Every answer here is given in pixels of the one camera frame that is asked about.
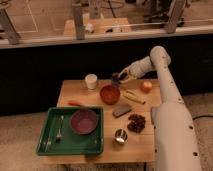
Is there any white paper cup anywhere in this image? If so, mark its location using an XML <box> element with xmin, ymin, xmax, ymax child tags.
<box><xmin>85</xmin><ymin>74</ymin><xmax>98</xmax><ymax>90</ymax></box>

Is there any orange bowl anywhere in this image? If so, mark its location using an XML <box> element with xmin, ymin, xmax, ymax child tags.
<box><xmin>100</xmin><ymin>85</ymin><xmax>120</xmax><ymax>105</ymax></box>

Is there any yellow banana toy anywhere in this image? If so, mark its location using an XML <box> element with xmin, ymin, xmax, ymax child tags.
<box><xmin>123</xmin><ymin>90</ymin><xmax>145</xmax><ymax>105</ymax></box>

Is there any blue plastic cup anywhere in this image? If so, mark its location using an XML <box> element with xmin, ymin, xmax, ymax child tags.
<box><xmin>111</xmin><ymin>76</ymin><xmax>121</xmax><ymax>87</ymax></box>

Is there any black cable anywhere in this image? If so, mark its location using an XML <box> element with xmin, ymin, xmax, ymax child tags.
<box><xmin>192</xmin><ymin>114</ymin><xmax>213</xmax><ymax>121</ymax></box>

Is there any orange carrot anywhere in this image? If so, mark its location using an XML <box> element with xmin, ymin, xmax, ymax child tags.
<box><xmin>68</xmin><ymin>101</ymin><xmax>82</xmax><ymax>106</ymax></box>

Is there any green plastic tray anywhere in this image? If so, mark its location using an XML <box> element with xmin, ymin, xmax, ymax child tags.
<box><xmin>36</xmin><ymin>106</ymin><xmax>104</xmax><ymax>156</ymax></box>

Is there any grey sponge block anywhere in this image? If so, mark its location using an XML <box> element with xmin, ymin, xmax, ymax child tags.
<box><xmin>112</xmin><ymin>104</ymin><xmax>132</xmax><ymax>117</ymax></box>

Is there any purple bowl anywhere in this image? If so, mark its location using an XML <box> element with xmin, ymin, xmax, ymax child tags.
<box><xmin>70</xmin><ymin>109</ymin><xmax>99</xmax><ymax>135</ymax></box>

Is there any brown grape cluster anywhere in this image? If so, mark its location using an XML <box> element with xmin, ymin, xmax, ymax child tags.
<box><xmin>127</xmin><ymin>114</ymin><xmax>146</xmax><ymax>133</ymax></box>

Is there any peach fruit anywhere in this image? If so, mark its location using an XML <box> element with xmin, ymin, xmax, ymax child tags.
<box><xmin>140</xmin><ymin>81</ymin><xmax>152</xmax><ymax>93</ymax></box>

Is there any black dish brush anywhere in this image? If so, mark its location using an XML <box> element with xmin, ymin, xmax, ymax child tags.
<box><xmin>111</xmin><ymin>73</ymin><xmax>119</xmax><ymax>84</ymax></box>

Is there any silver fork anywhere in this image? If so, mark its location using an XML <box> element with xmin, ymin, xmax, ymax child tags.
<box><xmin>56</xmin><ymin>115</ymin><xmax>64</xmax><ymax>142</ymax></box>

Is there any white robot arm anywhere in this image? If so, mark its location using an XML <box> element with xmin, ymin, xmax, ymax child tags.
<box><xmin>118</xmin><ymin>46</ymin><xmax>202</xmax><ymax>171</ymax></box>

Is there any small metal cup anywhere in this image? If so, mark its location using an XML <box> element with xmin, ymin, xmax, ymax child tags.
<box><xmin>115</xmin><ymin>129</ymin><xmax>128</xmax><ymax>144</ymax></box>

